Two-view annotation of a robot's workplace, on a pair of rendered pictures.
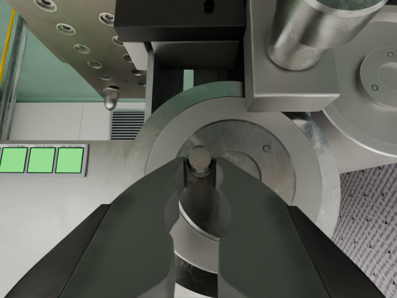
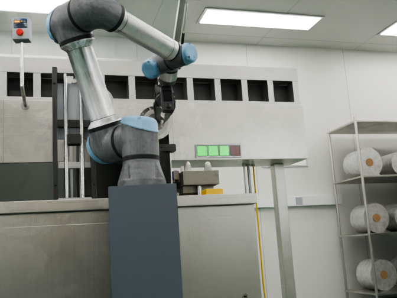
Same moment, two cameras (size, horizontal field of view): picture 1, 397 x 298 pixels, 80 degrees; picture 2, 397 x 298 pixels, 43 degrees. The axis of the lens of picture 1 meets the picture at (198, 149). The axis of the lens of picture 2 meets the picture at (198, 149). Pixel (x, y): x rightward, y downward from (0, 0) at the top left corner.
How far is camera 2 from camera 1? 2.06 m
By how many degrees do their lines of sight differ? 27
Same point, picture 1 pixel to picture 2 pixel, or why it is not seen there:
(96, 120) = not seen: hidden behind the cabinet
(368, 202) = not seen: hidden behind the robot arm
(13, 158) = (224, 151)
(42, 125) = (309, 273)
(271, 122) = not seen: hidden behind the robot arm
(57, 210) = (203, 131)
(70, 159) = (201, 151)
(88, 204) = (191, 133)
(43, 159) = (212, 151)
